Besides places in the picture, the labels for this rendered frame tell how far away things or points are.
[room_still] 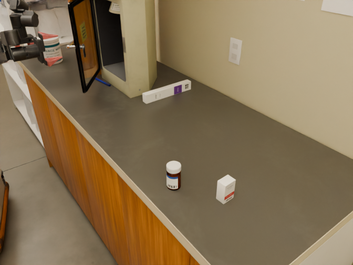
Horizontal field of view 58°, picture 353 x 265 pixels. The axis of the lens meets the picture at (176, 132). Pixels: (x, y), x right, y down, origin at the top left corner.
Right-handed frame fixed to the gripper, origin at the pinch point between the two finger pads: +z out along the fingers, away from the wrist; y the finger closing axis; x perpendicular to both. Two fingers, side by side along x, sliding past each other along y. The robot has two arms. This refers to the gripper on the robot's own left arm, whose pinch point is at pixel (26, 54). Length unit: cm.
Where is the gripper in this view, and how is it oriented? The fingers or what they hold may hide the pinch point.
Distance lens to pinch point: 183.4
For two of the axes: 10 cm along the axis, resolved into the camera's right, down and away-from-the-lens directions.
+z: 0.1, 8.4, 5.4
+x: -6.0, -4.3, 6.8
